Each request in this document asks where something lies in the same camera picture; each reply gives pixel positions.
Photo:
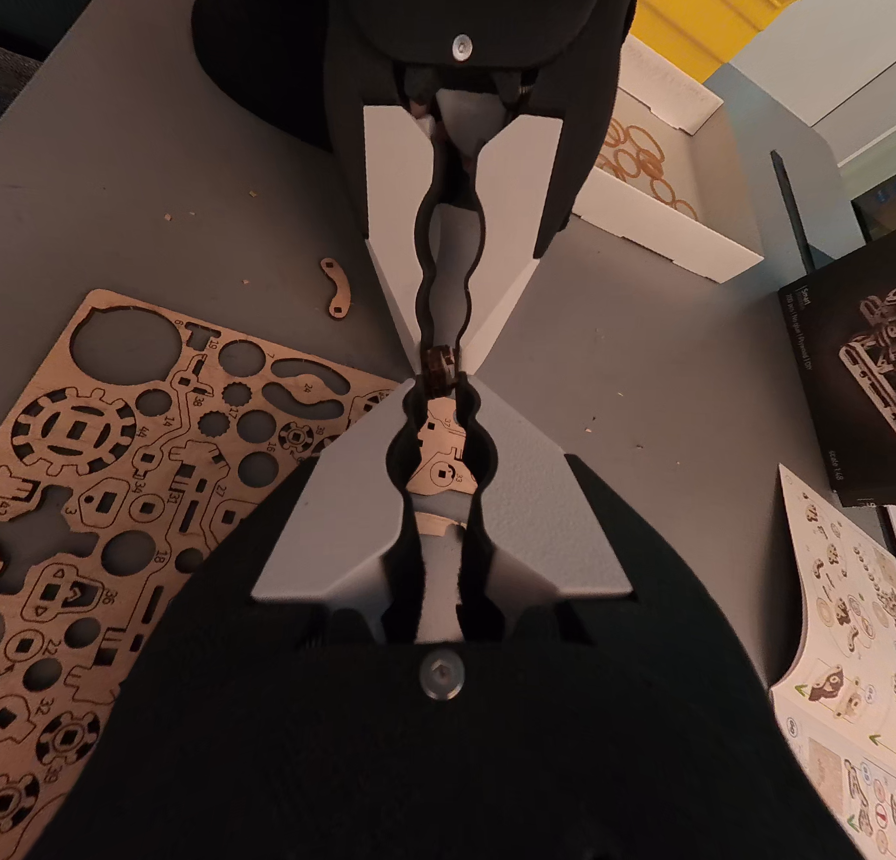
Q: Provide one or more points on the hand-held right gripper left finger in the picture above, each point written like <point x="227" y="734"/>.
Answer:
<point x="329" y="524"/>

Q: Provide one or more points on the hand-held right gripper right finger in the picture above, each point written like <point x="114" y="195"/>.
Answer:
<point x="546" y="524"/>

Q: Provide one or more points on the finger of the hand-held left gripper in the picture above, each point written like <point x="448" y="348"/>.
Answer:
<point x="521" y="195"/>
<point x="392" y="188"/>

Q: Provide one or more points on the small dark wooden gear part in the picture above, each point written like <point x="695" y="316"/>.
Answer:
<point x="439" y="370"/>

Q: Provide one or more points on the small curved wooden link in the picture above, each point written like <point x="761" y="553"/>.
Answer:
<point x="336" y="288"/>

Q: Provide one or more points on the laser-cut plywood parts sheet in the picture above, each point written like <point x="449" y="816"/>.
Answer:
<point x="210" y="636"/>

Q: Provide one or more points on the black model kit box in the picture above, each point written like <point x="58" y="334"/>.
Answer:
<point x="819" y="356"/>

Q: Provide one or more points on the pile of tan rubber bands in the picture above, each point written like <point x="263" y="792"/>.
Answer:
<point x="640" y="163"/>

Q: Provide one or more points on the white cardboard box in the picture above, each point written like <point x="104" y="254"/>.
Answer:
<point x="672" y="244"/>

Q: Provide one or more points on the black pad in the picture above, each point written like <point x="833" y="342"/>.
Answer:
<point x="266" y="48"/>

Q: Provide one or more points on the yellow plastic bin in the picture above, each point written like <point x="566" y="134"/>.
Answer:
<point x="707" y="13"/>

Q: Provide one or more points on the black slender stick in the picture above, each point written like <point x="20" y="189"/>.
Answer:
<point x="792" y="209"/>

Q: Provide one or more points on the illustrated instruction booklet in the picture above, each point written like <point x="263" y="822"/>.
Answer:
<point x="826" y="594"/>

